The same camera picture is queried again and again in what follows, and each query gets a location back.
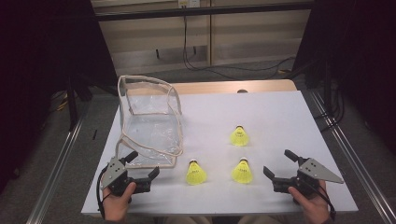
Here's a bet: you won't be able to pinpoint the beige panelled cabinet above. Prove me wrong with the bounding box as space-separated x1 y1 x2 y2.
90 0 314 77

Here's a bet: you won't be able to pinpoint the person's right leg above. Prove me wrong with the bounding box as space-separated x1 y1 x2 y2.
237 214 307 224

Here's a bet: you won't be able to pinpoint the wooden table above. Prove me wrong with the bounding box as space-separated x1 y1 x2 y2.
124 78 298 96

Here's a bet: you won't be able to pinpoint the black floor cables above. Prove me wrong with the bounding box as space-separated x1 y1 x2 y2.
314 78 347 133

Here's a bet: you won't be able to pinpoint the hand-held gripper black cable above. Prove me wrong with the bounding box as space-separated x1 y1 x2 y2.
95 167 114 219
298 177 337 222

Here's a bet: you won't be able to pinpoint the person's left hand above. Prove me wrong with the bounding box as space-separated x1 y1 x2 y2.
102 182 137 222

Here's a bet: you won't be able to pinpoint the person's left leg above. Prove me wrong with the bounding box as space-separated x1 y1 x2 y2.
164 216 214 224

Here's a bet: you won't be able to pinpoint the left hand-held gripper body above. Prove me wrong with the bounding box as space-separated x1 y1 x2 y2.
101 157 152 196

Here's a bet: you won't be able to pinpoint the clear plastic bag beige trim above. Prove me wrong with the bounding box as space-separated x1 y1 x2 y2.
115 74 185 170

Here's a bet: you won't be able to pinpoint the right hand-held gripper black cable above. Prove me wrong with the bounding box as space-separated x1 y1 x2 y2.
298 177 337 222

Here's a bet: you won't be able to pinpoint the dark curtain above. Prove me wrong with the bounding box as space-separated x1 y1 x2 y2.
292 0 396 157
0 0 119 194

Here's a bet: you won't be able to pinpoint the left hand-held gripper black cable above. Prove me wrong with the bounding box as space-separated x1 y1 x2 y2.
95 167 114 219

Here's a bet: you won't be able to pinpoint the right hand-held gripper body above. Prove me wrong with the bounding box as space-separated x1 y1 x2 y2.
272 158 345 199

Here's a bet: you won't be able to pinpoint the metal floor rail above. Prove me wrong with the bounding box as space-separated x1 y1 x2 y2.
26 102 92 224
307 90 396 224

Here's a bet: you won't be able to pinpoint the person's right hand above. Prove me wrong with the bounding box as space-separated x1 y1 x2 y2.
288 181 331 224

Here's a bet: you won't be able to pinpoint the person's leg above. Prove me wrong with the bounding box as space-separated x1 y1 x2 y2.
237 214 307 224
164 216 214 224

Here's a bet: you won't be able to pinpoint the yellow shuttlecock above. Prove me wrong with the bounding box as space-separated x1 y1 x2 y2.
185 159 208 186
230 124 250 147
231 157 254 185

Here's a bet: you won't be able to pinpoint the black socket cable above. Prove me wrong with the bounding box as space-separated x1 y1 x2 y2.
182 7 297 80

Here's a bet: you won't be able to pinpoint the white wall socket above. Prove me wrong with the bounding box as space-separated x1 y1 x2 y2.
177 0 201 8

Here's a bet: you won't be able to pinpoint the black stand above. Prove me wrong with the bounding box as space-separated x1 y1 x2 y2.
65 74 94 132

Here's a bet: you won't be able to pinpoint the yellow floor cable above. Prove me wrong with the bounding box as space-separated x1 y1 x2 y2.
49 90 72 114

